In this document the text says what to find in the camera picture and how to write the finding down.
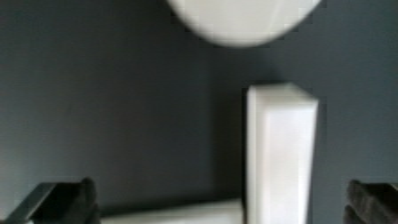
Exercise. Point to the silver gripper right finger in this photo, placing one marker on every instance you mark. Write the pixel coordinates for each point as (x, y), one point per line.
(372, 208)

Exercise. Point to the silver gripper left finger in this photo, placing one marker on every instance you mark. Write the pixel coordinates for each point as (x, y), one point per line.
(58, 204)

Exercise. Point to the white lamp bulb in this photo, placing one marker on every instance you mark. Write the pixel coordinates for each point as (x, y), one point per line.
(242, 23)

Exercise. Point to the white U-shaped frame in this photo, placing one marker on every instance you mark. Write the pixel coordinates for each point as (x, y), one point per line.
(282, 130)

